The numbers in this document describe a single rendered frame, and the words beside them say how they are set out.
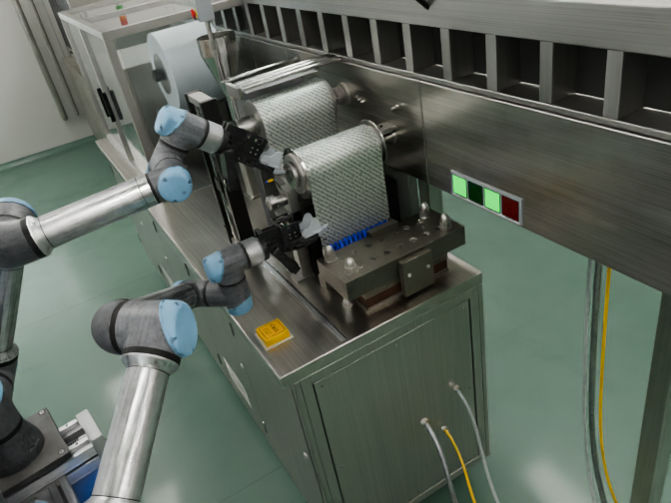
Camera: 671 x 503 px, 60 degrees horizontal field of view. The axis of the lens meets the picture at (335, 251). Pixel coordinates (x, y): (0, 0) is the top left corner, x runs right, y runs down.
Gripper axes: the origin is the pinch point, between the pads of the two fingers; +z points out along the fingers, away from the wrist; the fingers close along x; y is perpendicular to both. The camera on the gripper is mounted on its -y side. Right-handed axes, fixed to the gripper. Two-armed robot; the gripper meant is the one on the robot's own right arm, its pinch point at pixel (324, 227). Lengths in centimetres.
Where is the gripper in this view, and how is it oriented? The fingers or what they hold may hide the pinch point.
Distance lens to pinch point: 165.8
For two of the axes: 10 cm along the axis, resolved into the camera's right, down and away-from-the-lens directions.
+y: -1.7, -8.4, -5.2
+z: 8.5, -3.9, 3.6
